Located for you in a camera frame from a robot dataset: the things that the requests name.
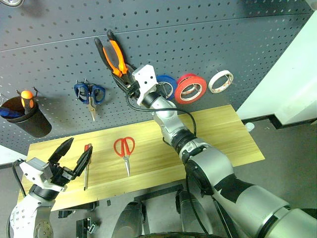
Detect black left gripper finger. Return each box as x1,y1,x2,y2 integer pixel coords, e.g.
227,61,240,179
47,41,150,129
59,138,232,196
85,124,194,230
71,145,94,179
48,137,75,166

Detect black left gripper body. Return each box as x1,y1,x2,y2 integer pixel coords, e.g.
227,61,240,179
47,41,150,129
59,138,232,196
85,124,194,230
47,160,76,187

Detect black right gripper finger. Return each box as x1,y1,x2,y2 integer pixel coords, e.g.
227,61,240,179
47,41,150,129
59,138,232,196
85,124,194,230
124,70,136,86
112,73,131,92

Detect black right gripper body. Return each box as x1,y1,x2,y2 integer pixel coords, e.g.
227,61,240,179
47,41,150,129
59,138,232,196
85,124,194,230
125,81,142,100

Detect orange and black pliers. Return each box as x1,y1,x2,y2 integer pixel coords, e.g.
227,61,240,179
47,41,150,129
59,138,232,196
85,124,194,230
95,30,133,88

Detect blue tape roll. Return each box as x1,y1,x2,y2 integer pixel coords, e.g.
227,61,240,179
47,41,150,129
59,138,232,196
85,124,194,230
156,74,178,101

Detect dark grey perforated pegboard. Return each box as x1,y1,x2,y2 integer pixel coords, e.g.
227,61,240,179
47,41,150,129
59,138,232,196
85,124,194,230
0,0,313,156

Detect red tape roll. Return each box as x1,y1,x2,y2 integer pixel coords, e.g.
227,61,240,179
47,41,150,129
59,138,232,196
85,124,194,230
174,73,208,105

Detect white tape roll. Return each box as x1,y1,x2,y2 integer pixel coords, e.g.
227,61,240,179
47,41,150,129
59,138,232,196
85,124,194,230
208,70,234,94

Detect black cup holder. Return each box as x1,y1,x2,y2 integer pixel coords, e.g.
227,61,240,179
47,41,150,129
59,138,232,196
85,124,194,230
0,96,53,138

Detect orange and black screwdriver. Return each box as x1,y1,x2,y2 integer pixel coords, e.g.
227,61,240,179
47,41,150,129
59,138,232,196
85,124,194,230
20,90,37,115

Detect blue tool in cup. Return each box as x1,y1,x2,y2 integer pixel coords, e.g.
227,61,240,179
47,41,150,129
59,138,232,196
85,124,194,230
0,107,24,119

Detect dark rounded shape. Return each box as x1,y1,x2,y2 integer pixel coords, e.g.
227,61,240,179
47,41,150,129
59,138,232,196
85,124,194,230
175,190,214,235
115,201,147,237

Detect silver round fixture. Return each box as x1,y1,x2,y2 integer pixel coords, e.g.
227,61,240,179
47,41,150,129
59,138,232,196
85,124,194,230
0,0,25,8

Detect white cabinet with black base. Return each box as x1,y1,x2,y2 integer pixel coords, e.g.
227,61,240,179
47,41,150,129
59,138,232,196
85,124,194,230
236,9,317,130

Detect red handled screwdriver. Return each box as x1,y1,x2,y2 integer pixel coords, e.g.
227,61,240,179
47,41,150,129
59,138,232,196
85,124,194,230
83,143,93,191

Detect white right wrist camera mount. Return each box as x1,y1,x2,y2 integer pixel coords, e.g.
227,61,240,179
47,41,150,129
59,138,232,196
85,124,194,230
132,64,159,107

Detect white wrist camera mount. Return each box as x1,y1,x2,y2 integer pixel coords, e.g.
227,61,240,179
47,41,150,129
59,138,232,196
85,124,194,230
19,157,67,192
132,64,159,107

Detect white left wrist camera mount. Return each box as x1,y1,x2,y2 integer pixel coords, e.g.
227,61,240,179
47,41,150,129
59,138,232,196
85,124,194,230
19,157,67,192

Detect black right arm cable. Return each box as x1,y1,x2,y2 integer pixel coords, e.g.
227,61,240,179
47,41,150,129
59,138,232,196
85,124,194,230
125,92,198,139

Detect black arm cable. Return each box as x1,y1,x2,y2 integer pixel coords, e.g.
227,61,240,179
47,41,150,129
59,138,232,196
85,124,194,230
12,159,28,199
125,92,198,139

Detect red handled scissors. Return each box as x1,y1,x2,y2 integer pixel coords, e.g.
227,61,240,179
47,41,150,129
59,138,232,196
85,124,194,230
113,136,136,178

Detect blue handled scissors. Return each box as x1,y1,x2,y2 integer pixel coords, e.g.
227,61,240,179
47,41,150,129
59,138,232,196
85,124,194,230
74,81,106,122

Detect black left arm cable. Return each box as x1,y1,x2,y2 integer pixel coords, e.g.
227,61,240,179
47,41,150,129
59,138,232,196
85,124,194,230
12,159,28,199

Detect black table frame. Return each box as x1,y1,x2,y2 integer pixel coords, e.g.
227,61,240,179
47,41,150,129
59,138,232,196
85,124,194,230
57,183,185,238

